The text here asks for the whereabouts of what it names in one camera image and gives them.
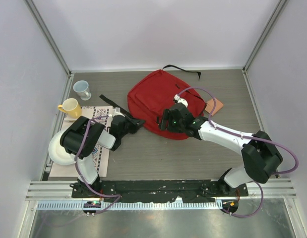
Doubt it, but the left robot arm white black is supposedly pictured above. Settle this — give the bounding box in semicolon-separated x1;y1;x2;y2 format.
60;115;145;198

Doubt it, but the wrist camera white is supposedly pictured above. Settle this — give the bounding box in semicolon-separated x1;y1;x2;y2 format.
174;94;188;107
108;107;125;118

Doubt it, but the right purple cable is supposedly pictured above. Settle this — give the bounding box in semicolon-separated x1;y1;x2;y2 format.
174;87;300;219

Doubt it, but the light blue cup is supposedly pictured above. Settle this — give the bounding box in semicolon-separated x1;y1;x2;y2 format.
73;80;92;101

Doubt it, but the red backpack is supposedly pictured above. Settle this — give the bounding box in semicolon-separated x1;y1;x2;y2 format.
98;64;208;141

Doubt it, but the white cable duct strip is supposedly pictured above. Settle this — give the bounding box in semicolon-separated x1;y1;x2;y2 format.
37;200;222;211

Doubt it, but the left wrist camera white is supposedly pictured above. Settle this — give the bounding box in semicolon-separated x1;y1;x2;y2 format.
108;107;125;118

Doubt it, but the yellow mug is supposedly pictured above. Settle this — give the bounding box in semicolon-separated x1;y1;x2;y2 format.
58;98;82;119

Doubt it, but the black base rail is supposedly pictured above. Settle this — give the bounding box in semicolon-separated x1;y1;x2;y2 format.
71;178;249;203

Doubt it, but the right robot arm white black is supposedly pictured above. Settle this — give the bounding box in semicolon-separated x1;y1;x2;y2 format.
159;103;283;196

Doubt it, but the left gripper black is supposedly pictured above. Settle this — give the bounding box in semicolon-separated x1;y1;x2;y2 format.
119;114;145;138

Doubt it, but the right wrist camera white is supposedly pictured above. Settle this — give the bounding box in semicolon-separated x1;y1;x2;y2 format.
174;94;188;107

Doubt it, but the white paper plate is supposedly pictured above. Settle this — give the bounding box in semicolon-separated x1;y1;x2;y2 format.
48;129;74;166

